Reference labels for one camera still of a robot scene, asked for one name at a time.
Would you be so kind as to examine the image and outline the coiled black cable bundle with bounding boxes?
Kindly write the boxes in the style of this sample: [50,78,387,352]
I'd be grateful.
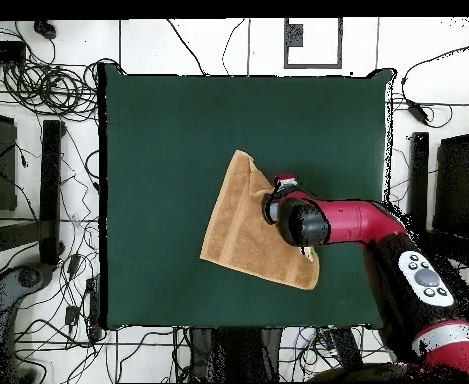
[1,59,99,121]

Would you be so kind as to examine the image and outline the black flat box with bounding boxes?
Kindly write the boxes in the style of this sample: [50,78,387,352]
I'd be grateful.
[0,41,26,65]

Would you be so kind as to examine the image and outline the small black floor object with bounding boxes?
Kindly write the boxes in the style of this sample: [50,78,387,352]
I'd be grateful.
[33,19,58,40]

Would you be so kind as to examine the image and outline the grey square floor frame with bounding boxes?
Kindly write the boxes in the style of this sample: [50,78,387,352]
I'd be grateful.
[283,17,343,70]

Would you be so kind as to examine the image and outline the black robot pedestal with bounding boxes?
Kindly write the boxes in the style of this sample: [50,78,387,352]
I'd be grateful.
[187,327,283,383]

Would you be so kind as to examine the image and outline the black power adapter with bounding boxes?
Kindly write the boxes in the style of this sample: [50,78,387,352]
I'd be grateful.
[405,99,431,123]

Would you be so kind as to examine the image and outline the tan terry towel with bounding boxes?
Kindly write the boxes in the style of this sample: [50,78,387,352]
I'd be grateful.
[199,149,321,290]

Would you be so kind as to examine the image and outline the grey caster leg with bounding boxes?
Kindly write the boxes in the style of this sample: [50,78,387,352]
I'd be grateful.
[0,261,55,383]

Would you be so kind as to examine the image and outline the dark green table cloth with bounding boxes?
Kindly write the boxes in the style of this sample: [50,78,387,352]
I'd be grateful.
[97,63,397,331]

